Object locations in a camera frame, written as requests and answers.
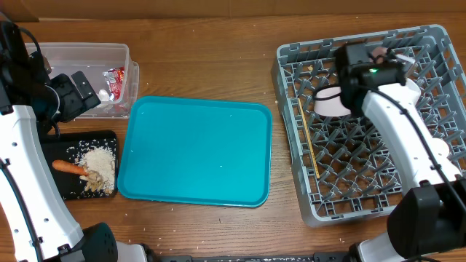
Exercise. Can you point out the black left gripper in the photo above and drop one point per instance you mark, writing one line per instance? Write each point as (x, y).
(75, 105)

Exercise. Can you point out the red snack wrapper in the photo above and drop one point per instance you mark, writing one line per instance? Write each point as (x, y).
(114, 78)

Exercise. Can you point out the food scraps and rice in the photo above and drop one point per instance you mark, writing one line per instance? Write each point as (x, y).
(98, 157)

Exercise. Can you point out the orange carrot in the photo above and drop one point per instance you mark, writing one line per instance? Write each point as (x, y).
(63, 166)

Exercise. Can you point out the wooden chopstick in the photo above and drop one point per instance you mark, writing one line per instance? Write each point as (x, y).
(307, 136)

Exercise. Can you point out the pink bowl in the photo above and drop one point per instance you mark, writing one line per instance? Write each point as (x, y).
(327, 102)

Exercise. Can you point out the white tissue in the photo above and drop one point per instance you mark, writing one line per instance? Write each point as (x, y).
(103, 96)

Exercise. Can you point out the pink plate with food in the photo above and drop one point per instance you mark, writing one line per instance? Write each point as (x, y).
(381, 54)

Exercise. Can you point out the white paper cup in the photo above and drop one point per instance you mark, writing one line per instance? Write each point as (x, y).
(441, 151)

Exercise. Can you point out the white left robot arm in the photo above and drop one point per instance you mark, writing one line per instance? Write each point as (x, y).
(31, 105)

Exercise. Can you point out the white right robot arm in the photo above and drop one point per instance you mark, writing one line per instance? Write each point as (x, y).
(430, 218)

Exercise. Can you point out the clear plastic waste bin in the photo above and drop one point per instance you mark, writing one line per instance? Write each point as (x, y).
(93, 59)

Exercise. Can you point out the black plastic tray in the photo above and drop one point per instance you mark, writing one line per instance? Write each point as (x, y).
(55, 149)

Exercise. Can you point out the teal plastic tray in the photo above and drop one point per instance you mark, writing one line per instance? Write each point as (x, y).
(203, 152)

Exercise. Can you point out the grey plastic dish rack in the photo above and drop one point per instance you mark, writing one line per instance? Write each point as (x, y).
(357, 177)

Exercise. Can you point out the black rail at bottom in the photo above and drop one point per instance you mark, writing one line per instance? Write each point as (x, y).
(316, 257)

